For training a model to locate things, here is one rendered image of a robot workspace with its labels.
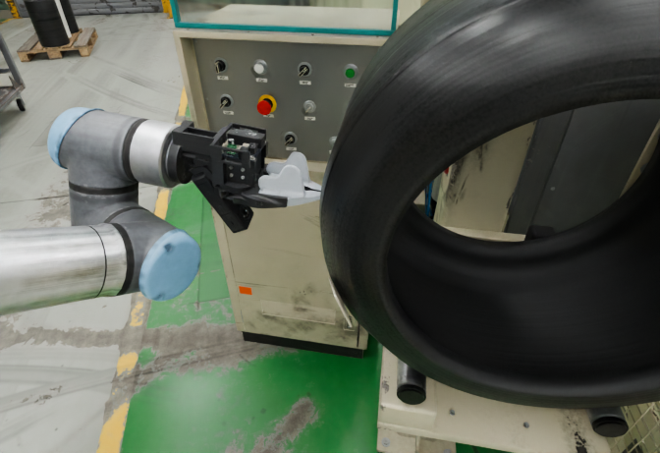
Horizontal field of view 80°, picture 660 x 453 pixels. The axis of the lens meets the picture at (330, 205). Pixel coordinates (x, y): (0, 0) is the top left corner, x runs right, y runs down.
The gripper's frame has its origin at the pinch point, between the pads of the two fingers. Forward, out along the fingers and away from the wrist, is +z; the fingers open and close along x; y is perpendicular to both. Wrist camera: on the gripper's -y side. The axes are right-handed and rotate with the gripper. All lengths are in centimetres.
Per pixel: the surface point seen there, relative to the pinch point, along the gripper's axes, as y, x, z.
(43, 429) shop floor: -129, 5, -89
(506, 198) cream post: -9.8, 25.6, 34.7
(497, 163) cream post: -2.7, 25.6, 30.3
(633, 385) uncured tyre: -10.3, -12.0, 43.6
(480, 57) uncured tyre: 24.2, -10.2, 13.2
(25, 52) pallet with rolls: -162, 410, -452
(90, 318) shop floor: -131, 52, -104
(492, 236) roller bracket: -18.6, 23.8, 34.8
